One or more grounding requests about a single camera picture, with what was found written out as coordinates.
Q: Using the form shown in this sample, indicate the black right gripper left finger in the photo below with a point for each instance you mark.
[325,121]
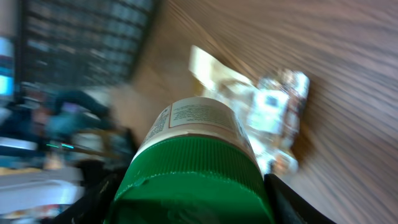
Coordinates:
[93,207]

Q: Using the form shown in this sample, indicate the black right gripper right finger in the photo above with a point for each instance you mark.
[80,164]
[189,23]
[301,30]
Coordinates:
[288,207]

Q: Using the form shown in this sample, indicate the green lid jar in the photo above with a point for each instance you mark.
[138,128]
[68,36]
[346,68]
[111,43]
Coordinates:
[196,165]

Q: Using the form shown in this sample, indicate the clear brown snack bag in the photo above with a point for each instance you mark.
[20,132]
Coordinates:
[270,110]

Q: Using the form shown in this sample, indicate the grey plastic basket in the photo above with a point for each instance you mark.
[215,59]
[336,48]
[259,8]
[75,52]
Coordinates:
[82,43]

